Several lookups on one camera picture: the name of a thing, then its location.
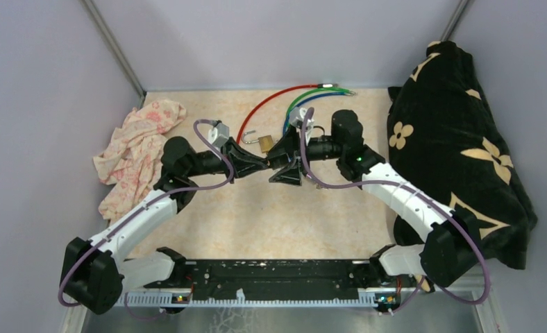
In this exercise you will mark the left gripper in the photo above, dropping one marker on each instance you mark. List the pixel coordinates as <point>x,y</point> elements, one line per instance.
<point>243,162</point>

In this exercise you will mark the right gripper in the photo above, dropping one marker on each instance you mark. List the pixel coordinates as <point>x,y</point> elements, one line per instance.
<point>290,175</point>

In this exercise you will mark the large brass padlock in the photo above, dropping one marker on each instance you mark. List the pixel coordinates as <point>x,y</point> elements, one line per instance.
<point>265,143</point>

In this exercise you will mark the black cable lock head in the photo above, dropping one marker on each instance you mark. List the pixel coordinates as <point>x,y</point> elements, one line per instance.
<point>277,161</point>

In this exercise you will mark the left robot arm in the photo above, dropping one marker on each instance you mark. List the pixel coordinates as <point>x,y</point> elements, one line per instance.
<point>96,272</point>

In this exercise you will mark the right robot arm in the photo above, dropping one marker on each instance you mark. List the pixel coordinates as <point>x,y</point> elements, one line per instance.
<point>449,243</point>

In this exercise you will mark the pink patterned cloth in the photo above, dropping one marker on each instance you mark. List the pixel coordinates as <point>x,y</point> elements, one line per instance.
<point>131,162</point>

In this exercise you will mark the black floral blanket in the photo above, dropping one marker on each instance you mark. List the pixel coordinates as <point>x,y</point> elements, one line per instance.
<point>442,137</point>

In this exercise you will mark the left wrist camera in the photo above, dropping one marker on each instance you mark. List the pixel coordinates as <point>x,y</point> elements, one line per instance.
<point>219,134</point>

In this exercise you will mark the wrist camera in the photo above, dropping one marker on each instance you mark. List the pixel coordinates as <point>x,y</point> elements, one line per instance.
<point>219,134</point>
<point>296,118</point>

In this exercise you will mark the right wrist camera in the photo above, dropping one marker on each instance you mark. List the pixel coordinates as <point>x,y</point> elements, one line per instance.
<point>296,118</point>

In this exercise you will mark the green cable lock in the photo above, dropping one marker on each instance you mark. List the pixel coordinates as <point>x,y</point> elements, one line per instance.
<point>324,89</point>

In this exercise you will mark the blue cable lock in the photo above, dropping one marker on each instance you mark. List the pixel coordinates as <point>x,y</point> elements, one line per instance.
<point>310,96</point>

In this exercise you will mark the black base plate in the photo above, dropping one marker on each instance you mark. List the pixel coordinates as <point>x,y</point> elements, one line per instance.
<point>278,279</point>

